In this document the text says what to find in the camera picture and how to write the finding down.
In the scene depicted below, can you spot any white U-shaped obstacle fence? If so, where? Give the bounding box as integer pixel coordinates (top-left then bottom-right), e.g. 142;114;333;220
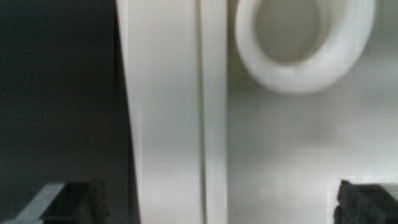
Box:
117;0;204;224

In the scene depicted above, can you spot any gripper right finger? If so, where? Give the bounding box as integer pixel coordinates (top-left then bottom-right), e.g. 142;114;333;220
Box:
333;180;398;224

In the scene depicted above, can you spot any white square table top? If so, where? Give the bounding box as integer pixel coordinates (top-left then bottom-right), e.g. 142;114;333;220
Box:
223;0;398;224

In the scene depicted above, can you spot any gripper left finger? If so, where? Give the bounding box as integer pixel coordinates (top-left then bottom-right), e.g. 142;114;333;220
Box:
5;179;108;224

